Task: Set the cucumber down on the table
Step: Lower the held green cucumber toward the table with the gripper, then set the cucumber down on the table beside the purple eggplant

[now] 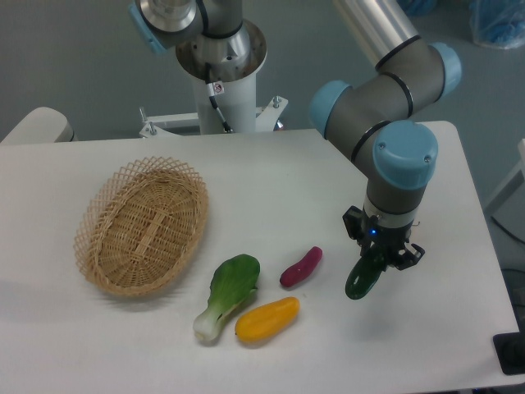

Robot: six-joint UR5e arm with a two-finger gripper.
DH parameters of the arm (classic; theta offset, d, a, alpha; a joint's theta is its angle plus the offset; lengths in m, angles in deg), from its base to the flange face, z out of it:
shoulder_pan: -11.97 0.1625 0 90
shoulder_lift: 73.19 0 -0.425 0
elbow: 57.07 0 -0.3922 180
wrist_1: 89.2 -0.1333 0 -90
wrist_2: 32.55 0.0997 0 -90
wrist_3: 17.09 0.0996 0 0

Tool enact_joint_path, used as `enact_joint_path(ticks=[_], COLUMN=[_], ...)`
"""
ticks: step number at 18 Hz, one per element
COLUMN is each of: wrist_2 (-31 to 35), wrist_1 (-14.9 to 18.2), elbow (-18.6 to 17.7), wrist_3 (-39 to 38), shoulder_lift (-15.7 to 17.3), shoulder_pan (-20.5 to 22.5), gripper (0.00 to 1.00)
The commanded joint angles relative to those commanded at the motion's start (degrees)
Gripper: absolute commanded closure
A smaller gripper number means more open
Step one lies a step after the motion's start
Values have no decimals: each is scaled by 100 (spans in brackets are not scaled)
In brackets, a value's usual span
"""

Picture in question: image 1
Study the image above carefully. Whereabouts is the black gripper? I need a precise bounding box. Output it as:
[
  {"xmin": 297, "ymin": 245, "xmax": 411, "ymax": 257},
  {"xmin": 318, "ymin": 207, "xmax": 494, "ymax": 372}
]
[{"xmin": 342, "ymin": 206, "xmax": 426, "ymax": 271}]

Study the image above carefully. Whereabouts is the dark green cucumber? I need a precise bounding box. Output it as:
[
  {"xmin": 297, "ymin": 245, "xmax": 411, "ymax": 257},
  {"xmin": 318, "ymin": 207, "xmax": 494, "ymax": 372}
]
[{"xmin": 345, "ymin": 248, "xmax": 386, "ymax": 300}]

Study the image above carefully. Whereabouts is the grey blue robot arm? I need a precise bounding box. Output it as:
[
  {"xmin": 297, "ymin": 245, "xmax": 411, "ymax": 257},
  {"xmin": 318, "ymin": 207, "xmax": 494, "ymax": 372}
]
[{"xmin": 129, "ymin": 1, "xmax": 462, "ymax": 270}]

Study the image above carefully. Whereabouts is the purple sweet potato toy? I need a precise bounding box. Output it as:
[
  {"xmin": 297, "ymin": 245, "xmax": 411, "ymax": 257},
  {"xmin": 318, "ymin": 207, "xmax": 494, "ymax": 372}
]
[{"xmin": 280, "ymin": 246, "xmax": 323, "ymax": 288}]

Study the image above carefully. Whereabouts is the yellow squash toy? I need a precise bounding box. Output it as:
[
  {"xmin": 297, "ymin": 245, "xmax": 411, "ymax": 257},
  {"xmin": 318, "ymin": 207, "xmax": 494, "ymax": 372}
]
[{"xmin": 235, "ymin": 297, "xmax": 300, "ymax": 343}]

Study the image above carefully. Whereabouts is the green bok choy toy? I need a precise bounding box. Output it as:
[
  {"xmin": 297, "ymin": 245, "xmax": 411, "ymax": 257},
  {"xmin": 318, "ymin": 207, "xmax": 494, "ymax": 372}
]
[{"xmin": 193, "ymin": 254, "xmax": 260, "ymax": 342}]

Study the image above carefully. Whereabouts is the black device at edge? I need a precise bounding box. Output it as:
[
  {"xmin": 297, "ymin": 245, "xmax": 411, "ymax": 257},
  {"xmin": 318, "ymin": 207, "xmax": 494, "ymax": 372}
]
[{"xmin": 493, "ymin": 332, "xmax": 524, "ymax": 376}]

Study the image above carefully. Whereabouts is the blue plastic bag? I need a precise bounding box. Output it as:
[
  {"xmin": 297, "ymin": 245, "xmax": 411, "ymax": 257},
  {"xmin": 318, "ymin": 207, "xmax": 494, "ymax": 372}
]
[{"xmin": 468, "ymin": 0, "xmax": 524, "ymax": 49}]

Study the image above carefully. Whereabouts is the woven wicker basket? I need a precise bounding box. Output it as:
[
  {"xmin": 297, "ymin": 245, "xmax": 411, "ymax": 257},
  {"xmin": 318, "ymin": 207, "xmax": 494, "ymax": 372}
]
[{"xmin": 74, "ymin": 157, "xmax": 208, "ymax": 297}]

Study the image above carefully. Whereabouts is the white chair armrest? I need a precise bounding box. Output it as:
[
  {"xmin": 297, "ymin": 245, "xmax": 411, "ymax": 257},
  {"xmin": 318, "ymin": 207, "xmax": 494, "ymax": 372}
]
[{"xmin": 1, "ymin": 107, "xmax": 78, "ymax": 146}]

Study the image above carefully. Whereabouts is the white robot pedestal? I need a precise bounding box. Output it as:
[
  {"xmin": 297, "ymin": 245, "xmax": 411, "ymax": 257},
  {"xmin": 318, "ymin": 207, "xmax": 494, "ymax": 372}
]
[{"xmin": 140, "ymin": 20, "xmax": 289, "ymax": 138}]

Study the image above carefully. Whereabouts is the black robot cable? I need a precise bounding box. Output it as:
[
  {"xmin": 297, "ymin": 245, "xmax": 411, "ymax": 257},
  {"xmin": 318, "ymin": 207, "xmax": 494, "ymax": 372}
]
[{"xmin": 203, "ymin": 62, "xmax": 234, "ymax": 134}]

